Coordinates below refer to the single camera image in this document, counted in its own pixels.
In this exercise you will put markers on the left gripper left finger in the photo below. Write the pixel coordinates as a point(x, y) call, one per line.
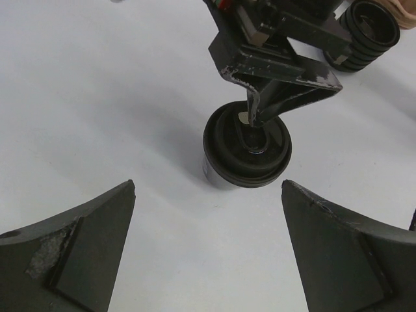
point(70, 261)

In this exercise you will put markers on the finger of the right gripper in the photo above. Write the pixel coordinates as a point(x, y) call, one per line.
point(268, 98)

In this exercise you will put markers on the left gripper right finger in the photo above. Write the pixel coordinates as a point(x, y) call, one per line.
point(348, 261)

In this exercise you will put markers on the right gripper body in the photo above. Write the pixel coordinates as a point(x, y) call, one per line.
point(253, 38)

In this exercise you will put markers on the black cup lid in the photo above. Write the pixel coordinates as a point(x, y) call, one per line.
point(247, 152)

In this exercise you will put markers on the single black coffee cup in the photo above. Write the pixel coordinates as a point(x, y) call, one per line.
point(221, 162)

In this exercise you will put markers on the brown cardboard cup carrier stack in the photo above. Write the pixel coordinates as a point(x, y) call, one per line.
point(403, 11)

